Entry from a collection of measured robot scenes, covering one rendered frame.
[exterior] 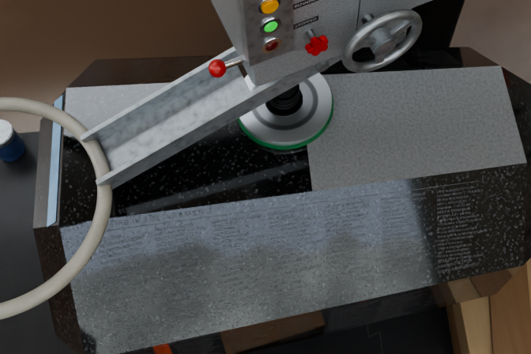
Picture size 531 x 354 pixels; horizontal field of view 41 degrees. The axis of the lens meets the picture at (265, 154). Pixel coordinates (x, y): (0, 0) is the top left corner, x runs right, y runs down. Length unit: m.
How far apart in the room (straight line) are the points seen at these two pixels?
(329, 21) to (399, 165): 0.46
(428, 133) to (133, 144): 0.63
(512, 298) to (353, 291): 0.65
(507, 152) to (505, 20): 1.31
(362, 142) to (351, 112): 0.08
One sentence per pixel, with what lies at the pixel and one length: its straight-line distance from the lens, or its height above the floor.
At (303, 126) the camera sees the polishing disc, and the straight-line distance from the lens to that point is 1.53.
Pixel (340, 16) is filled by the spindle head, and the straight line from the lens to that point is 1.19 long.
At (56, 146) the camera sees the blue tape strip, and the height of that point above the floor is 0.81.
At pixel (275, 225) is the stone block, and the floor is 0.78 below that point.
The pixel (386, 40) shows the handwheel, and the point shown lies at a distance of 1.21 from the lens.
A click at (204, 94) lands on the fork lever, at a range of 1.46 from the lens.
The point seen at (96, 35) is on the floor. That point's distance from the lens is 2.82.
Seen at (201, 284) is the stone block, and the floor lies 0.70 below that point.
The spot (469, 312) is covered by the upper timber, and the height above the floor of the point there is 0.20.
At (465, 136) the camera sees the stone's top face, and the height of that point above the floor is 0.83.
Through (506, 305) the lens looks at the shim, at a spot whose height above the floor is 0.22.
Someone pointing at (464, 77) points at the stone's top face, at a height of 0.83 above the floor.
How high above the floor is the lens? 2.20
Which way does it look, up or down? 64 degrees down
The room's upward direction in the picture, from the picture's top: 5 degrees counter-clockwise
